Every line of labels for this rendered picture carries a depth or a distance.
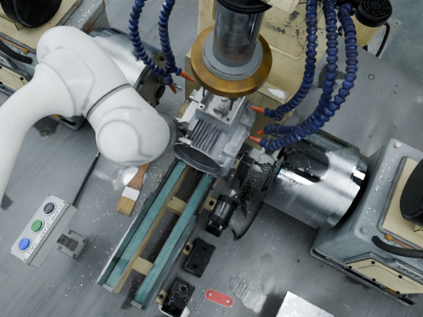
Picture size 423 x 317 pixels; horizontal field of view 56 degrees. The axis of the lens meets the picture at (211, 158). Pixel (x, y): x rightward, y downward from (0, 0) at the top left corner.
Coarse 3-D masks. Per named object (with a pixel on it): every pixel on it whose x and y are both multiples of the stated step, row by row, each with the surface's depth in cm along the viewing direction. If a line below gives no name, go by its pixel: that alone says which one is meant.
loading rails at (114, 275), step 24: (168, 192) 118; (144, 216) 116; (192, 216) 116; (144, 240) 116; (168, 240) 114; (120, 264) 110; (144, 264) 118; (168, 264) 110; (120, 288) 118; (144, 288) 109
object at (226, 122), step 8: (208, 96) 108; (216, 96) 108; (200, 104) 103; (208, 104) 107; (216, 104) 106; (224, 104) 105; (240, 104) 104; (200, 112) 104; (216, 112) 106; (224, 112) 106; (240, 112) 111; (200, 120) 108; (208, 120) 106; (216, 120) 103; (224, 120) 102; (232, 120) 103; (224, 128) 105
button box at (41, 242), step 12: (60, 204) 99; (36, 216) 100; (48, 216) 99; (60, 216) 99; (72, 216) 102; (48, 228) 97; (60, 228) 100; (36, 240) 96; (48, 240) 98; (12, 252) 96; (24, 252) 95; (36, 252) 96; (48, 252) 99; (36, 264) 97
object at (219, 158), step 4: (248, 104) 110; (252, 104) 112; (244, 108) 112; (248, 108) 111; (176, 156) 118; (216, 156) 105; (220, 156) 105; (224, 156) 106; (216, 160) 105; (220, 160) 105; (224, 160) 106; (216, 176) 117
